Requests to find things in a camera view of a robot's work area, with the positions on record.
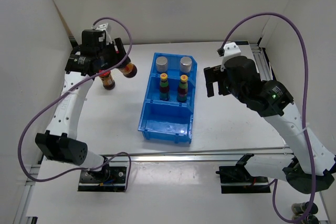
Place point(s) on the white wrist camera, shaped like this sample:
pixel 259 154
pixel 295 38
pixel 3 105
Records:
pixel 107 28
pixel 229 51

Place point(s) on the blue three-compartment plastic bin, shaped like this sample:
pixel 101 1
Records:
pixel 168 120

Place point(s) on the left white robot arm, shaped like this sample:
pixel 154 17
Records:
pixel 59 142

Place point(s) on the dark corner bottle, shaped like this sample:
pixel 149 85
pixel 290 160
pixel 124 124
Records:
pixel 309 219
pixel 300 208

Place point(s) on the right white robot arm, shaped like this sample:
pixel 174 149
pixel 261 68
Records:
pixel 310 158

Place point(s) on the upper dark corner bottle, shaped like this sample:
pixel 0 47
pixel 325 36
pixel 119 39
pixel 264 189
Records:
pixel 300 208

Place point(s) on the yellow-cap sauce bottle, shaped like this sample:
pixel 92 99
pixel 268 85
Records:
pixel 182 89
pixel 164 87

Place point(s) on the red-lid sauce jar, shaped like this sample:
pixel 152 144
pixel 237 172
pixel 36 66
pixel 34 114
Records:
pixel 129 70
pixel 107 80

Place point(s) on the aluminium frame rail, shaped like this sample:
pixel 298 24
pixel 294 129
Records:
pixel 222 126

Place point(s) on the blue-label shaker can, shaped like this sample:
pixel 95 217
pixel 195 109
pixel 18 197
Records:
pixel 161 64
pixel 185 65

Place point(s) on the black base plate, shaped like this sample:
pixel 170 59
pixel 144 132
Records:
pixel 115 182
pixel 234 181

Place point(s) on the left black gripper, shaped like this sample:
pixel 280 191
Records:
pixel 116 56

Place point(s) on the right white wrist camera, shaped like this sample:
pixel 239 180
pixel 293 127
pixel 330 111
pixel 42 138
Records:
pixel 229 51

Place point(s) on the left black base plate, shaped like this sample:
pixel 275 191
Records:
pixel 115 182

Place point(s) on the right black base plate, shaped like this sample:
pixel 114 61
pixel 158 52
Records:
pixel 234 181

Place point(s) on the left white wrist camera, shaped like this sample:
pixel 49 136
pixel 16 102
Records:
pixel 107 28

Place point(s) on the lower dark corner bottle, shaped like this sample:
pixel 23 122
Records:
pixel 309 219

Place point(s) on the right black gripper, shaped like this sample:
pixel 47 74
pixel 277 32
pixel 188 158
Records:
pixel 215 74

